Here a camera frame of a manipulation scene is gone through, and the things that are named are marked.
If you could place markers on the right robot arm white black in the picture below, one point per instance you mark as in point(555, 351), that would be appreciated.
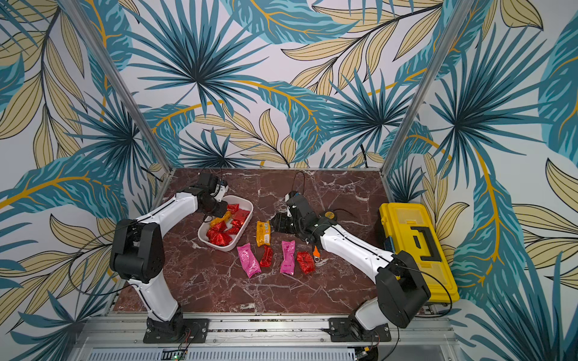
point(401, 290)

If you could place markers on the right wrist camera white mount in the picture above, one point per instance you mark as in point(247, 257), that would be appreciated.
point(289, 201)

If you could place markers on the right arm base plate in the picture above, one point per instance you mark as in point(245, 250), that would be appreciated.
point(346, 329)

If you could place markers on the yellow black toolbox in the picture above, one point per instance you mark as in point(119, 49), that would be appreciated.
point(408, 227)

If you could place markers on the aluminium front rail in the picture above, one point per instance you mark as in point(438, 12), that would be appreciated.
point(271, 330)

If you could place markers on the yellow orange tea bag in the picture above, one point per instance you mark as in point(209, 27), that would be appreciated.
point(263, 234)

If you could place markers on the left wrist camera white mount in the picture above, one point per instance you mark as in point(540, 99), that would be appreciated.
point(220, 190)

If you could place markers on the red tea bags in box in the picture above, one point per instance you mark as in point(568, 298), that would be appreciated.
point(223, 230)

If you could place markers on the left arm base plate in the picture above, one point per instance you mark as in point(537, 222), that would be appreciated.
point(184, 331)

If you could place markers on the white plastic storage box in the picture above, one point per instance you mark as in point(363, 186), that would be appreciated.
point(244, 205)

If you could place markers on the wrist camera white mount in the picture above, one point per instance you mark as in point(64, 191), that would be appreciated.
point(220, 190)
point(289, 201)

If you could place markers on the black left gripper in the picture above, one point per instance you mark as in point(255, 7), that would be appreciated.
point(221, 210)

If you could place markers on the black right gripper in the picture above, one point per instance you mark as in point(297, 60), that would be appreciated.
point(284, 221)

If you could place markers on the pink tea bag packet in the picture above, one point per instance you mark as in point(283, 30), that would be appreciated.
point(288, 263)

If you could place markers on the yellow black tape measure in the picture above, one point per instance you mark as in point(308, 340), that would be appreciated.
point(331, 215)

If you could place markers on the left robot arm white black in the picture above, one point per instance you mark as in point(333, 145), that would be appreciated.
point(138, 256)

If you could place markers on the small red tea bag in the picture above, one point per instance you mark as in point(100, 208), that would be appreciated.
point(266, 259)

